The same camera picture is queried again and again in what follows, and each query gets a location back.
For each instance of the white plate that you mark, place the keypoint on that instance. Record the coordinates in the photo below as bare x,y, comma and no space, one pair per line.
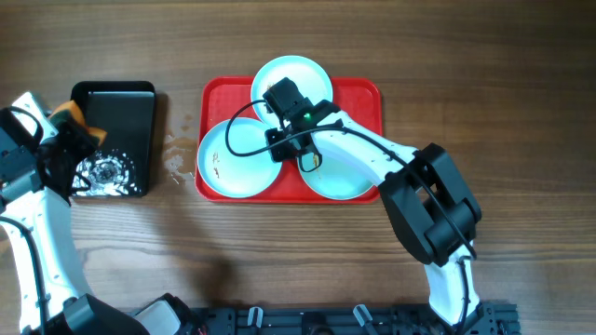
332,179
309,77
234,176

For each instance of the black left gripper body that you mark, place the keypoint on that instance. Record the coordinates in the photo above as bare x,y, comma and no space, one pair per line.
69,147

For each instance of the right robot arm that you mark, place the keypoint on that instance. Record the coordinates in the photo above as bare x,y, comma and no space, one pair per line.
431,209

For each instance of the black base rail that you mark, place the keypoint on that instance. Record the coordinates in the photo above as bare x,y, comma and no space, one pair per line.
488,318

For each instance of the black water basin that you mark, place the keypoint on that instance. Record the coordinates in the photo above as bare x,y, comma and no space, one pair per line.
125,110

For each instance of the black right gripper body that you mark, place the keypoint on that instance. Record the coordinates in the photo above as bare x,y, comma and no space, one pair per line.
280,144

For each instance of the orange green sponge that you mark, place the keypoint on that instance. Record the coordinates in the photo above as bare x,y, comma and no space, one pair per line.
70,110

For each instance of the red plastic tray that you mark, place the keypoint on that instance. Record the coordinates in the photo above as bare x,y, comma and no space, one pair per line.
223,95

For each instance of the white plate top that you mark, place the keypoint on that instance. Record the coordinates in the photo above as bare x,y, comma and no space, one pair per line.
309,77

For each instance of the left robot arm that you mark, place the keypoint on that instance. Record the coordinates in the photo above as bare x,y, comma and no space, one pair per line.
37,169

